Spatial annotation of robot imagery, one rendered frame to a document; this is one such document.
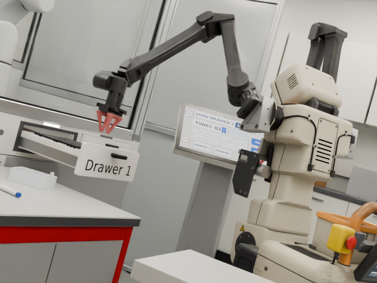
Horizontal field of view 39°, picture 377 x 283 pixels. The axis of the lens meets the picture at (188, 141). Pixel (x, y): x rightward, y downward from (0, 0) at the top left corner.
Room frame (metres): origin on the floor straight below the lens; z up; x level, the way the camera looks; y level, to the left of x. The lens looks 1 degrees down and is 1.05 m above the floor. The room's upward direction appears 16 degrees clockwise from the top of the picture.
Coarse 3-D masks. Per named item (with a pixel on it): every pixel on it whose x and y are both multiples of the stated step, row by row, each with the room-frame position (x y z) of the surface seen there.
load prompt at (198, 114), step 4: (196, 112) 2.73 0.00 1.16; (200, 112) 2.74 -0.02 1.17; (204, 112) 2.75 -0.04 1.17; (196, 116) 2.71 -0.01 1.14; (200, 116) 2.72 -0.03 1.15; (204, 116) 2.73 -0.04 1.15; (208, 116) 2.74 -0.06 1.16; (212, 116) 2.75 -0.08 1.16; (216, 116) 2.75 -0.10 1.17; (208, 120) 2.72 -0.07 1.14; (212, 120) 2.73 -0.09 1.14; (216, 120) 2.74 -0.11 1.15; (220, 120) 2.75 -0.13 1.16; (224, 120) 2.75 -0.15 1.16; (228, 120) 2.76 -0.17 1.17; (232, 120) 2.77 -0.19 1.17; (220, 124) 2.73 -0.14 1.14; (224, 124) 2.74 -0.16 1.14; (228, 124) 2.75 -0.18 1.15; (232, 124) 2.75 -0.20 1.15; (236, 124) 2.76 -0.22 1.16; (236, 128) 2.75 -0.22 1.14
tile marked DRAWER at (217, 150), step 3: (216, 147) 2.63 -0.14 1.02; (219, 147) 2.64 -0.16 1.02; (216, 150) 2.62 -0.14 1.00; (219, 150) 2.62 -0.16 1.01; (222, 150) 2.63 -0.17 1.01; (225, 150) 2.63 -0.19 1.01; (228, 150) 2.64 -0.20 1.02; (231, 150) 2.65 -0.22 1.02; (216, 153) 2.61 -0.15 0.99; (219, 153) 2.61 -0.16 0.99; (222, 153) 2.62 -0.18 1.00; (225, 153) 2.62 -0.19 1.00; (228, 153) 2.63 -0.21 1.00; (231, 153) 2.63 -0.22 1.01; (225, 156) 2.61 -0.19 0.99; (228, 156) 2.62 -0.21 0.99; (231, 156) 2.62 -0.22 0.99
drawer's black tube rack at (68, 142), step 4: (40, 136) 1.95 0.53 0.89; (44, 136) 1.92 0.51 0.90; (48, 136) 1.92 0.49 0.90; (52, 136) 1.97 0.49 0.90; (56, 136) 2.02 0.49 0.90; (56, 140) 1.88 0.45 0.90; (60, 140) 1.89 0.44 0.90; (64, 140) 1.93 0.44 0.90; (68, 140) 1.99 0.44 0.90; (72, 140) 2.06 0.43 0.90; (68, 144) 1.85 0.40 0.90; (72, 144) 1.86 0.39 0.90; (76, 144) 1.92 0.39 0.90; (80, 144) 1.97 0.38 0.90
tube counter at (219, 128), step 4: (216, 128) 2.71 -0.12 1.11; (220, 128) 2.71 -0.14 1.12; (224, 128) 2.72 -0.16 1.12; (228, 128) 2.73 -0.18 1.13; (220, 132) 2.70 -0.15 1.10; (224, 132) 2.71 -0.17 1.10; (228, 132) 2.71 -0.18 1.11; (232, 132) 2.72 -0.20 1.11; (236, 132) 2.73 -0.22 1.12; (240, 132) 2.74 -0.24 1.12; (236, 136) 2.71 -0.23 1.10; (240, 136) 2.72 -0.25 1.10; (244, 136) 2.73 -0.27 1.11
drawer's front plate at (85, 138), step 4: (84, 136) 2.17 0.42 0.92; (88, 136) 2.18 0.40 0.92; (92, 136) 2.20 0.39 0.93; (84, 140) 2.17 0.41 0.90; (88, 140) 2.19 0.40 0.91; (92, 140) 2.21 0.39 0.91; (96, 140) 2.23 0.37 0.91; (100, 140) 2.25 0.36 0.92; (104, 140) 2.27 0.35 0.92; (108, 140) 2.29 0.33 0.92; (112, 140) 2.31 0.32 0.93; (100, 144) 2.25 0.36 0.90; (104, 144) 2.27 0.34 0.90; (112, 144) 2.31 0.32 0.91; (116, 144) 2.33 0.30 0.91; (120, 144) 2.35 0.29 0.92; (124, 144) 2.38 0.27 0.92; (128, 144) 2.40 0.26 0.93; (120, 148) 2.36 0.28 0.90; (124, 148) 2.38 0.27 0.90
